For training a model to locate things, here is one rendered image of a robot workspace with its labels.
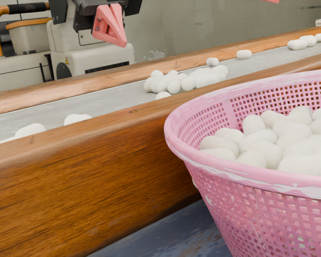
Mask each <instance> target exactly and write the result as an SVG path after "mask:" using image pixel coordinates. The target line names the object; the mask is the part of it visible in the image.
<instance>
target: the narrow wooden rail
mask: <svg viewBox="0 0 321 257"><path fill-rule="evenodd" d="M320 69H321V54H318V55H315V56H311V57H307V58H303V59H300V60H296V61H293V62H289V63H286V64H282V65H278V66H275V67H271V68H268V69H264V70H261V71H257V72H253V73H250V74H246V75H242V76H239V77H236V78H232V79H229V80H225V81H222V82H218V83H214V84H211V85H207V86H204V87H200V88H197V89H193V90H189V91H186V92H182V93H178V94H175V95H171V96H168V97H164V98H160V99H157V100H153V101H150V102H146V103H143V104H140V105H136V106H133V107H129V108H126V109H122V110H118V111H114V112H111V113H107V114H104V115H100V116H96V117H93V118H89V119H86V120H82V121H79V122H75V123H71V124H68V125H64V126H61V127H57V128H53V129H50V130H47V131H43V132H40V133H36V134H33V135H29V136H25V137H22V138H18V139H15V140H11V141H8V142H4V143H0V257H87V256H89V255H91V254H93V253H95V252H97V251H99V250H101V249H103V248H105V247H107V246H109V245H111V244H113V243H115V242H117V241H119V240H121V239H123V238H125V237H127V236H129V235H131V234H133V233H135V232H137V231H139V230H141V229H143V228H145V227H147V226H149V225H151V224H153V223H155V222H157V221H159V220H161V219H163V218H165V217H167V216H169V215H171V214H173V213H175V212H177V211H179V210H181V209H183V208H185V207H187V206H189V205H191V204H193V203H195V202H197V201H199V200H201V199H203V198H202V196H201V194H200V192H199V190H198V189H197V188H196V187H195V185H194V184H193V180H192V177H191V175H190V173H189V171H188V169H187V167H186V165H185V163H184V161H183V160H182V159H180V158H179V157H178V156H177V155H175V154H174V153H173V152H172V151H171V149H170V148H169V147H168V145H167V143H166V140H165V133H164V125H165V122H166V119H167V117H168V116H169V115H170V114H171V113H172V112H173V111H174V110H175V109H177V108H178V107H179V106H181V105H182V104H184V103H186V102H188V101H190V100H192V99H194V98H196V97H199V96H201V95H204V94H206V93H210V92H213V91H216V90H219V89H222V88H226V87H229V86H233V85H237V84H241V83H245V82H250V81H254V80H259V79H264V78H270V77H273V76H279V75H285V74H291V73H298V72H304V71H312V70H320Z"/></svg>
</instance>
